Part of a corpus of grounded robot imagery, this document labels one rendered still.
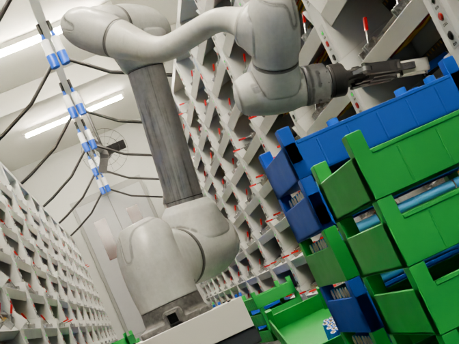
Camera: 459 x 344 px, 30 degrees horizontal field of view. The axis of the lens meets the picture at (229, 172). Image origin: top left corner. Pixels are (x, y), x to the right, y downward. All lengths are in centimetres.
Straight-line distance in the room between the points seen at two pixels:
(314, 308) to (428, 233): 182
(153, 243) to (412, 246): 120
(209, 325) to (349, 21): 95
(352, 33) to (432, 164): 145
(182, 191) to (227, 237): 17
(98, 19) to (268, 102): 53
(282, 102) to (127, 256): 55
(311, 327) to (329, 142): 148
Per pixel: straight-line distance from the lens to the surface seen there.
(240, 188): 510
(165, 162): 226
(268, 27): 178
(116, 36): 212
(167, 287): 207
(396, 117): 130
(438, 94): 133
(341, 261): 124
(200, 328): 198
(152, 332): 206
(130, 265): 209
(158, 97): 227
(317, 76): 189
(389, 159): 97
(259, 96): 185
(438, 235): 97
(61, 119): 1004
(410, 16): 190
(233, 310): 198
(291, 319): 275
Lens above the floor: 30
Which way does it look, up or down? 7 degrees up
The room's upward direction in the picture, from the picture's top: 25 degrees counter-clockwise
